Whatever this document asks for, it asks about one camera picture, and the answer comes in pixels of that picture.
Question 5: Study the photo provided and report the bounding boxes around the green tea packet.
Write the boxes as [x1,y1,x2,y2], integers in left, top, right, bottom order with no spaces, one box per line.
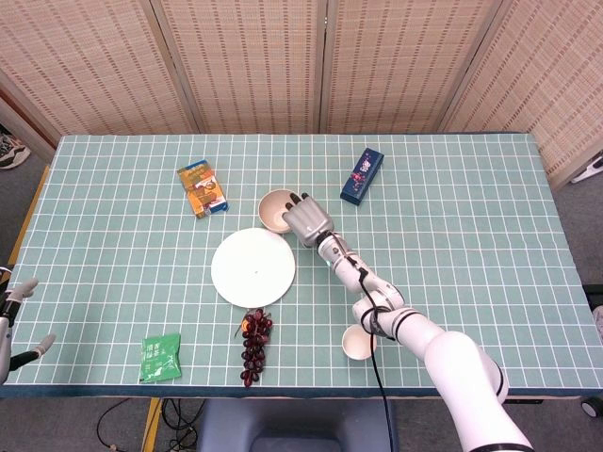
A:
[139,332,183,385]

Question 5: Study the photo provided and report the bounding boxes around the black and white sneaker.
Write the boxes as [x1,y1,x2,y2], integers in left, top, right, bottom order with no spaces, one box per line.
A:
[0,133,32,170]

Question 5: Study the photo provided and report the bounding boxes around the orange snack box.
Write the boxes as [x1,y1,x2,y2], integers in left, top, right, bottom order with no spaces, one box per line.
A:
[176,160,231,219]

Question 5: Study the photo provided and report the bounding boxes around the dark blue long box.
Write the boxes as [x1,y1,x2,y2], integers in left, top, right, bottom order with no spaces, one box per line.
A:
[339,147,385,206]

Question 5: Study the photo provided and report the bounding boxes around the beige bowl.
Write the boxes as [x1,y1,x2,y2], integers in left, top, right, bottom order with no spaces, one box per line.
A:
[257,188,306,234]

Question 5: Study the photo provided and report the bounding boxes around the green grid tablecloth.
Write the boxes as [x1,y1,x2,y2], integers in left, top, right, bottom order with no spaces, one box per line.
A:
[0,132,595,399]

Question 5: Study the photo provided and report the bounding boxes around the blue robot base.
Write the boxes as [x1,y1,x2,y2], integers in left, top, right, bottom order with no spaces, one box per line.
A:
[196,398,399,452]

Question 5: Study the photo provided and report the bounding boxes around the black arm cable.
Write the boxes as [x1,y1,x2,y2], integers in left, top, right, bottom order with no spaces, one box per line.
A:
[348,256,395,452]

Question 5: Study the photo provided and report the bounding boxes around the white round plate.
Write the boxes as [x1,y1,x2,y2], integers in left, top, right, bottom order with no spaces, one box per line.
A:
[210,227,297,308]

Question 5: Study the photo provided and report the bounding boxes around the white paper cup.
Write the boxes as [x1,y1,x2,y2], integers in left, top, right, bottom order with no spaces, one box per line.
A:
[341,324,378,362]

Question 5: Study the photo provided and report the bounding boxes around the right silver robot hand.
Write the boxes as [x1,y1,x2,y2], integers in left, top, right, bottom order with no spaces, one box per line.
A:
[281,191,334,250]

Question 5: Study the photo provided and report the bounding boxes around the bamboo folding screen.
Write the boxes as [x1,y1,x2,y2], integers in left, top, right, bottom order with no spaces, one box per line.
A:
[0,0,603,189]

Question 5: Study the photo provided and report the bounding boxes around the dark red grape bunch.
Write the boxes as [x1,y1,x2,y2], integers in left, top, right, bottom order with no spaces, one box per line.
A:
[234,308,274,389]

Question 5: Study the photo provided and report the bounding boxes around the black caster wheel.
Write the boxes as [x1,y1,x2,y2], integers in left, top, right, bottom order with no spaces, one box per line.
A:
[579,395,603,418]

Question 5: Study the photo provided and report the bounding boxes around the black floor cable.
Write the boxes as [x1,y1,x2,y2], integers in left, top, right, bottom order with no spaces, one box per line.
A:
[96,397,199,452]

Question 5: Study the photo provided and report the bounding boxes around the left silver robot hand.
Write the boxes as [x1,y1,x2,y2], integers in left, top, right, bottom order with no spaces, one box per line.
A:
[0,276,57,382]

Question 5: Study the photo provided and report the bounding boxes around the white stand foot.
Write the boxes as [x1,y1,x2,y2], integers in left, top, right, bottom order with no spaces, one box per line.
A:
[571,154,603,185]

